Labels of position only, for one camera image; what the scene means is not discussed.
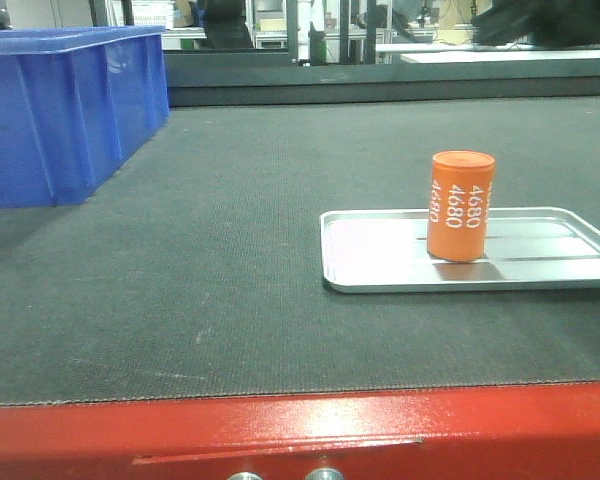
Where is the silver metal tray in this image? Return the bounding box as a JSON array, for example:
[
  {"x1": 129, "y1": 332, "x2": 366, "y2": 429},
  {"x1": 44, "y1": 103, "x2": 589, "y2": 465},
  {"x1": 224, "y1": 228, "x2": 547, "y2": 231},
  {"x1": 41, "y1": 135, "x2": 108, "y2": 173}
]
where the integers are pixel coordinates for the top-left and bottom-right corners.
[{"x1": 320, "y1": 207, "x2": 600, "y2": 294}]

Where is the orange capacitor cylinder 4680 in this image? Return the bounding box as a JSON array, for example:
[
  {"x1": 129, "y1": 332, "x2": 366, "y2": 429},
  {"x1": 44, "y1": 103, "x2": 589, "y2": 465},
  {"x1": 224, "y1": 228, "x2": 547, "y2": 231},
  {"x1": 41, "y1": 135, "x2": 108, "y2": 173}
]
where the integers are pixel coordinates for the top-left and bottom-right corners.
[{"x1": 427, "y1": 150, "x2": 496, "y2": 262}]

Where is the blue plastic bin on conveyor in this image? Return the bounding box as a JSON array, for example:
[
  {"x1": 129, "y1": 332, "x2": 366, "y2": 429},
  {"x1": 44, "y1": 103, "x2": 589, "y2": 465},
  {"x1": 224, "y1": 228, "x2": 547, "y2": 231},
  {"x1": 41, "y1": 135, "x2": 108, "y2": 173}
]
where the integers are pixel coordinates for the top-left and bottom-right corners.
[{"x1": 0, "y1": 26, "x2": 170, "y2": 208}]

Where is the red conveyor frame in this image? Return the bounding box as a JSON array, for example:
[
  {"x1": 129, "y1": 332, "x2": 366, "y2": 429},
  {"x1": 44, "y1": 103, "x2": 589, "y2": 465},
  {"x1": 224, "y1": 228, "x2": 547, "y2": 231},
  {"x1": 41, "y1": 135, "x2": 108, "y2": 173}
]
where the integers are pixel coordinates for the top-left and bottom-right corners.
[{"x1": 0, "y1": 382, "x2": 600, "y2": 479}]

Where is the black conveyor belt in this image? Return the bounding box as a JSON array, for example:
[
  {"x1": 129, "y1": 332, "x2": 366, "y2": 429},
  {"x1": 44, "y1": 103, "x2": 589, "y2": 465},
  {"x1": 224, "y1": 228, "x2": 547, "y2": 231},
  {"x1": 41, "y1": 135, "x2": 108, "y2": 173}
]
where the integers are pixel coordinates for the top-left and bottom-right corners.
[{"x1": 0, "y1": 97, "x2": 600, "y2": 405}]

